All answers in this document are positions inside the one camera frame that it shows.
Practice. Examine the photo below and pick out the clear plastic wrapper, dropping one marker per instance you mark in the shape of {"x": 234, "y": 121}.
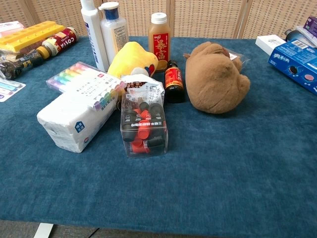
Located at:
{"x": 239, "y": 58}

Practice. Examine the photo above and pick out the red Costa coffee bottle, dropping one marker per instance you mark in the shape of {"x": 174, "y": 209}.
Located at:
{"x": 62, "y": 41}

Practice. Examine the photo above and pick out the clear box of coffee capsules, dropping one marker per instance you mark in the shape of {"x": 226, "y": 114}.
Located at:
{"x": 143, "y": 126}

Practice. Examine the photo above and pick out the purple box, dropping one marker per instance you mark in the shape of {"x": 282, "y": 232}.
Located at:
{"x": 310, "y": 24}

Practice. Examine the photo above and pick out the white lotion bottle blue cap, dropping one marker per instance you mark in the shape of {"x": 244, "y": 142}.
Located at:
{"x": 114, "y": 32}

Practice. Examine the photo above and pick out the dark patterned snack bag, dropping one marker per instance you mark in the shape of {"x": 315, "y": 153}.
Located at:
{"x": 18, "y": 64}

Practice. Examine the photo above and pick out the orange juice bottle red label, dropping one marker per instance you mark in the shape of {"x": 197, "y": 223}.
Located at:
{"x": 159, "y": 39}

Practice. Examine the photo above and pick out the brown plush toy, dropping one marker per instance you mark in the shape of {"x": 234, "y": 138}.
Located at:
{"x": 213, "y": 81}

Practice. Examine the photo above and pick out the white table leg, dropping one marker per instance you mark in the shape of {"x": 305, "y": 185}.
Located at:
{"x": 43, "y": 230}

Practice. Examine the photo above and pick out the coffee bean snack bag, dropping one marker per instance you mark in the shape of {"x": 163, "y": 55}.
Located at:
{"x": 144, "y": 88}

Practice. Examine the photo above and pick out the woven rattan folding screen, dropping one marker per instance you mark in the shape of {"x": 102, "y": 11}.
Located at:
{"x": 198, "y": 17}

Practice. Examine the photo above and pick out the blue Oreo cookie box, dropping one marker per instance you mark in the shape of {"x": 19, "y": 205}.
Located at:
{"x": 296, "y": 62}

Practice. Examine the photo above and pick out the yellow plastic holder block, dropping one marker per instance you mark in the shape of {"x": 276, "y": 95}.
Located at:
{"x": 27, "y": 34}

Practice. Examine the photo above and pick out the pastel highlighter marker set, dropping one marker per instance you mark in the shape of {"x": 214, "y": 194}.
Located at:
{"x": 86, "y": 81}

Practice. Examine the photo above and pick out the blue table cloth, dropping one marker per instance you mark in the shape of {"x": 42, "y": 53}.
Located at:
{"x": 158, "y": 148}

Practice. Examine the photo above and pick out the pink and white package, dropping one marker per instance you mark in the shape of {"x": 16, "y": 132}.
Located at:
{"x": 10, "y": 27}

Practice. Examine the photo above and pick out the toothbrush blister pack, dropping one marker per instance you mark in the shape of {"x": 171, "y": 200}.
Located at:
{"x": 8, "y": 89}

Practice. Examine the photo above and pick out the yellow plush toy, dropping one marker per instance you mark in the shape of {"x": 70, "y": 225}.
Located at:
{"x": 131, "y": 60}

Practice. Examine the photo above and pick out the white flat carton box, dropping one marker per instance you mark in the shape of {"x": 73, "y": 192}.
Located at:
{"x": 268, "y": 42}

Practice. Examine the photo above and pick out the white tissue pack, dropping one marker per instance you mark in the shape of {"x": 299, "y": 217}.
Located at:
{"x": 71, "y": 121}

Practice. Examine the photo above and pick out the tall white pump bottle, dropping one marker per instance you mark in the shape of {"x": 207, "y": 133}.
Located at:
{"x": 92, "y": 32}

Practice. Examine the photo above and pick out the small dark glass bottle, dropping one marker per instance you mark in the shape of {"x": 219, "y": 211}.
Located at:
{"x": 174, "y": 81}

